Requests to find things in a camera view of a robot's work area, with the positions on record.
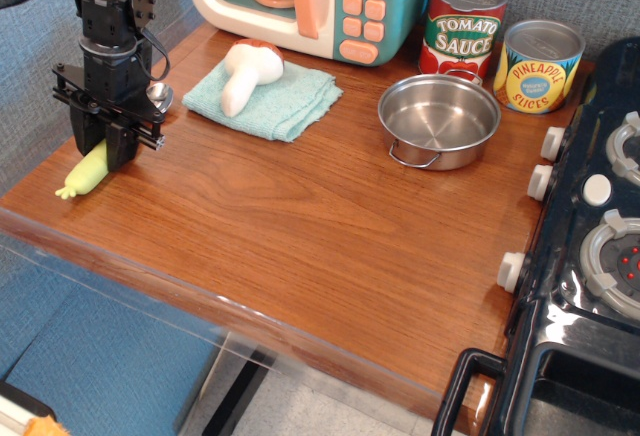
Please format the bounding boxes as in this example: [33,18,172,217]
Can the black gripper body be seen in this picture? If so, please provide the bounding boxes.
[51,38,167,152]

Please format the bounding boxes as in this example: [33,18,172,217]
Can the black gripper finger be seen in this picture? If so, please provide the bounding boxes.
[105,125,139,172]
[70,107,105,156]

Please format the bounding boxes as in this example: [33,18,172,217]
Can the yellow handled metal spoon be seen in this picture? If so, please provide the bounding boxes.
[54,82,173,200]

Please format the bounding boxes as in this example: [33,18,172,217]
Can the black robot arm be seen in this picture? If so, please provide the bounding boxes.
[53,0,165,171]

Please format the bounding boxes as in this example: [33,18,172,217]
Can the small steel pot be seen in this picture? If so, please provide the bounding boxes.
[377,74,501,171]

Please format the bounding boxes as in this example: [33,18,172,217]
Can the black toy stove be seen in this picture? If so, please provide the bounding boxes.
[432,37,639,435]

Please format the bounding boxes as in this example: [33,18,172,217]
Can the plush white mushroom toy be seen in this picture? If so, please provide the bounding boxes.
[221,38,284,117]

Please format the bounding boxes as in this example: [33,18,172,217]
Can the teal folded cloth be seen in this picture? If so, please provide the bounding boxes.
[182,62,343,143]

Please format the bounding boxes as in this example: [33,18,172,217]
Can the toy microwave teal and cream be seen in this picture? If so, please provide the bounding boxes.
[193,0,427,67]

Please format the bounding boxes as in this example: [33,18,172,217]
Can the orange and black object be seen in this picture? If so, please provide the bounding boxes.
[1,381,69,436]

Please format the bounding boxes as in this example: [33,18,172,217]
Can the tomato sauce can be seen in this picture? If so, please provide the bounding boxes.
[419,0,507,82]

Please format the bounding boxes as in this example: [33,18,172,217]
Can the pineapple slices can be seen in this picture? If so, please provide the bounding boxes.
[493,20,585,115]

